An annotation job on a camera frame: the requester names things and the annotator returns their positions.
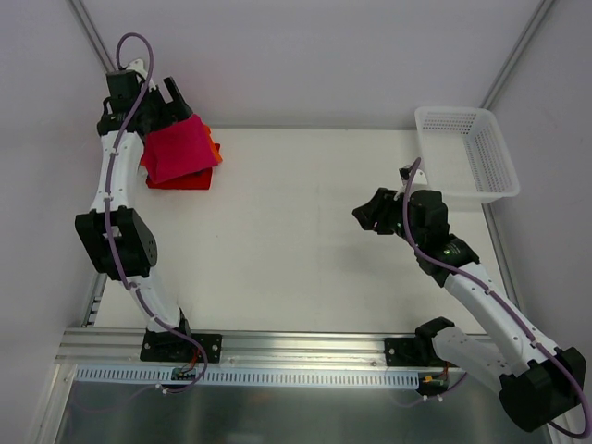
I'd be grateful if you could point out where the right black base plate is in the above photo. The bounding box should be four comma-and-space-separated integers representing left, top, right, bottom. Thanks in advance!
383, 337, 427, 367

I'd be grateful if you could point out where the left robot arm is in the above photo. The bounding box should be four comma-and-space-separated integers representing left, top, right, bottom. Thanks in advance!
75, 68, 193, 361

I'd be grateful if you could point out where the white slotted cable duct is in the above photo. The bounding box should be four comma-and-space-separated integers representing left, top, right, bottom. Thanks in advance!
75, 364, 420, 390

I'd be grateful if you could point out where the orange folded t shirt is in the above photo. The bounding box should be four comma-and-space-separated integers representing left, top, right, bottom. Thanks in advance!
204, 125, 223, 165

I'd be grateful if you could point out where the white plastic basket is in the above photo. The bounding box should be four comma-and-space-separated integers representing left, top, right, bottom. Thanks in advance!
414, 106, 520, 211

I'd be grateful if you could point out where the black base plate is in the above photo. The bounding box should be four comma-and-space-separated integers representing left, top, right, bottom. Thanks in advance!
383, 337, 427, 367
140, 330, 223, 364

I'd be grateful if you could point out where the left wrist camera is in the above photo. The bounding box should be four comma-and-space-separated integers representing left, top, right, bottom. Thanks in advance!
126, 58, 147, 78

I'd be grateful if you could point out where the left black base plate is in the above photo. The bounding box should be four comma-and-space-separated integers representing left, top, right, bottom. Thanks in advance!
140, 330, 223, 364

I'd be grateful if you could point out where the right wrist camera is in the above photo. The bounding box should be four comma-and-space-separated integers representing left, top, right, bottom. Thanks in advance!
399, 165, 427, 187

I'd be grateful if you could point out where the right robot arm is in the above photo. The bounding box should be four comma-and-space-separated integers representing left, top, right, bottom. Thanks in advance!
352, 188, 591, 439

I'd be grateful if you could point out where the magenta t shirt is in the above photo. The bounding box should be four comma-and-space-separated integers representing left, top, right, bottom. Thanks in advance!
141, 114, 220, 183

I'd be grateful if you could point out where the aluminium mounting rail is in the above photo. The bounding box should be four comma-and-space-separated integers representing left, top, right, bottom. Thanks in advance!
54, 328, 510, 374

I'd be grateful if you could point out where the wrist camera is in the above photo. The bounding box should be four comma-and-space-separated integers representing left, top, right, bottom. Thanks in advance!
399, 165, 427, 187
126, 58, 147, 78

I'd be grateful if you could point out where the red folded t shirt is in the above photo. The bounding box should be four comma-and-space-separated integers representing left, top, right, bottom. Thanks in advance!
145, 168, 213, 191

